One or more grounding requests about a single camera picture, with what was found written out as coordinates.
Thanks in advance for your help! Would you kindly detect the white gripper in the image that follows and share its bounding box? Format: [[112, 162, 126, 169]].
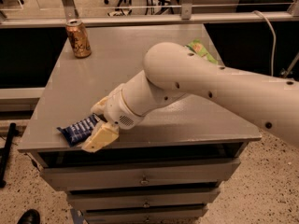
[[82, 84, 144, 153]]

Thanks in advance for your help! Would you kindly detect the grey metal railing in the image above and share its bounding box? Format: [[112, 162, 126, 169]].
[[0, 0, 299, 28]]

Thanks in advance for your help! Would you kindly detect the black metal stand leg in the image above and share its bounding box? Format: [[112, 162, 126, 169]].
[[0, 123, 17, 189]]

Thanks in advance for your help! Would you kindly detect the bottom grey drawer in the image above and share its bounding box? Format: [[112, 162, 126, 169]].
[[83, 204, 207, 224]]

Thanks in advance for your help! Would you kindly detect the middle grey drawer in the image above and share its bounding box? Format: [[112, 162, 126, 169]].
[[67, 188, 220, 210]]

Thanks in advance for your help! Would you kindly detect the black shoe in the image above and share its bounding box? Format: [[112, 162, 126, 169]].
[[17, 209, 40, 224]]

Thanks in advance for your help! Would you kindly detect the blue rxbar blueberry wrapper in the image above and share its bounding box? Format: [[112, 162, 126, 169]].
[[57, 114, 101, 147]]

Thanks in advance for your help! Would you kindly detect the top grey drawer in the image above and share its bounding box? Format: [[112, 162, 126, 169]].
[[41, 158, 240, 191]]

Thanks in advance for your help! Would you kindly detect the grey drawer cabinet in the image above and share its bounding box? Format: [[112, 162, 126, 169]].
[[17, 23, 263, 224]]

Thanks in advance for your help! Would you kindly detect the white cable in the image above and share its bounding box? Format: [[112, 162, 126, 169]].
[[252, 9, 278, 77]]

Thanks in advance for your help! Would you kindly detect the orange soda can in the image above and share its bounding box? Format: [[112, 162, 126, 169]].
[[66, 20, 92, 58]]

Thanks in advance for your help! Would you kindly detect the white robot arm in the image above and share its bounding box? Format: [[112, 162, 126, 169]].
[[82, 42, 299, 152]]

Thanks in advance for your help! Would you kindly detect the green chip bag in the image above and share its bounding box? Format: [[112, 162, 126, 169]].
[[186, 39, 218, 64]]

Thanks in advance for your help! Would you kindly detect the grey drawer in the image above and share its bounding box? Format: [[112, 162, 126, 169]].
[[41, 158, 240, 191], [67, 188, 220, 210], [83, 204, 207, 224]]

